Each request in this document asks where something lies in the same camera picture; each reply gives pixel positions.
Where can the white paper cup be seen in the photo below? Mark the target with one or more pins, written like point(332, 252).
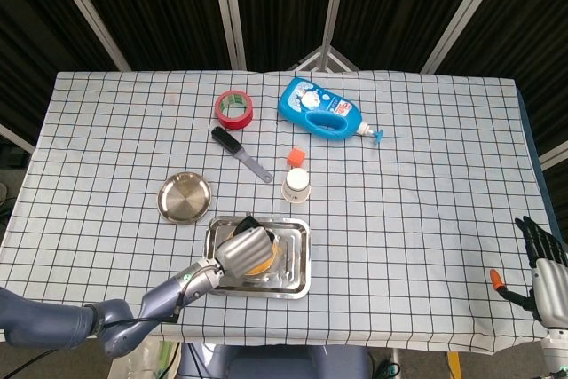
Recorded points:
point(296, 188)

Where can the white grid-patterned tablecloth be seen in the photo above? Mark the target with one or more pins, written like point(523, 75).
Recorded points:
point(399, 219)

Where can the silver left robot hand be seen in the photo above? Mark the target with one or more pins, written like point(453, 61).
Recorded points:
point(246, 252)

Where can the round stainless steel plate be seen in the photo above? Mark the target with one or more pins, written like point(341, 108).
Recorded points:
point(184, 197)

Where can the orange cube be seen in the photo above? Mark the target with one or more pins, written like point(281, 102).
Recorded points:
point(296, 158)

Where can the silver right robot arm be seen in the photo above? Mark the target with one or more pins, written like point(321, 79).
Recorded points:
point(554, 350)

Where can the bowl of orange puree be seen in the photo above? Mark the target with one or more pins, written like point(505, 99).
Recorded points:
point(262, 268)

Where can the rectangular stainless steel tray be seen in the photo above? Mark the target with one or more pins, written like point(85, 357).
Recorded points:
point(293, 272)

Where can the grey brush with black bristles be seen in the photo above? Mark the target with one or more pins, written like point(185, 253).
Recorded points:
point(226, 139)

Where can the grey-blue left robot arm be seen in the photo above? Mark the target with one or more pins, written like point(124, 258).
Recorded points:
point(44, 321)

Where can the black ribbed partition screen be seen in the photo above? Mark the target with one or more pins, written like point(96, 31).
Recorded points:
point(168, 6)

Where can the white triangular screen foot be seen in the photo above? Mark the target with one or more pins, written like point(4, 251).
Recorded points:
point(326, 57)

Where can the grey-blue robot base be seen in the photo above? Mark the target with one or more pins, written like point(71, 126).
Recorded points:
point(275, 363)

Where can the blue detergent bottle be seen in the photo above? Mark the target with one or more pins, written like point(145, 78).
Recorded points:
point(297, 104)

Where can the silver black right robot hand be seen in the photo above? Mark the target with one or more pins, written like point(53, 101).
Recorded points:
point(550, 283)

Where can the red tape roll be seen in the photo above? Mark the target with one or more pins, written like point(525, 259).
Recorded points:
point(235, 121)

